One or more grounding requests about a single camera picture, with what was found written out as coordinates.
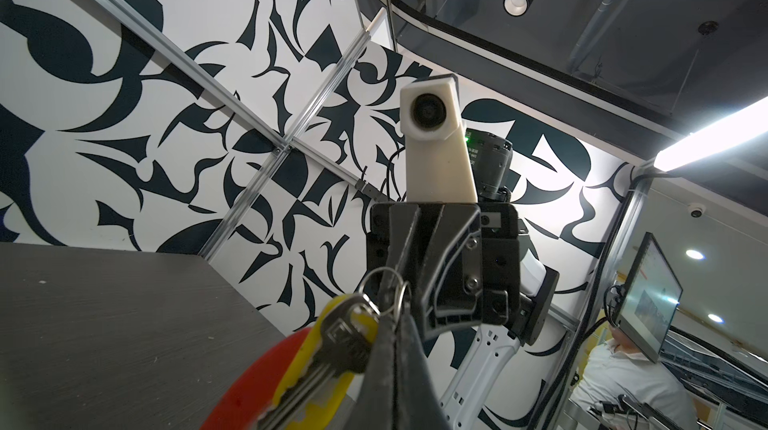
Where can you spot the ceiling light strip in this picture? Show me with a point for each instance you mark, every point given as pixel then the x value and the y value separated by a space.
pixel 722 135

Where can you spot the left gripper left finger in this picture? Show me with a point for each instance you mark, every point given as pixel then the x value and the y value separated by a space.
pixel 388 398

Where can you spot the yellow key tag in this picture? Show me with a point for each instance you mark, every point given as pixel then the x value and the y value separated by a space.
pixel 324 364

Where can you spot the person in white shirt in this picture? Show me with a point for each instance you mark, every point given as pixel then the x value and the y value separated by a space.
pixel 618 367

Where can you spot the large wire keyring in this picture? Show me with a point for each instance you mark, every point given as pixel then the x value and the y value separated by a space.
pixel 385 290

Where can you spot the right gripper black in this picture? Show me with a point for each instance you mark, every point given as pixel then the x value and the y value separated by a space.
pixel 461 260

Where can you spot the silver key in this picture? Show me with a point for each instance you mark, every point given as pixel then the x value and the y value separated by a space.
pixel 327 352

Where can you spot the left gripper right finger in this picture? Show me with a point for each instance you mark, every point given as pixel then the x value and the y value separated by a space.
pixel 418 405

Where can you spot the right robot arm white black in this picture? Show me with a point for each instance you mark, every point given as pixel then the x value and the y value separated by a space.
pixel 493 346

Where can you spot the red key tag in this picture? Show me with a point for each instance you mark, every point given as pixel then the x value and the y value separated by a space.
pixel 253 391

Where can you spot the monitor screen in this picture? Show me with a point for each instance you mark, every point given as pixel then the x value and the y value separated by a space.
pixel 650 298

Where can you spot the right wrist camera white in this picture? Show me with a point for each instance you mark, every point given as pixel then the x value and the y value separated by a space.
pixel 437 162

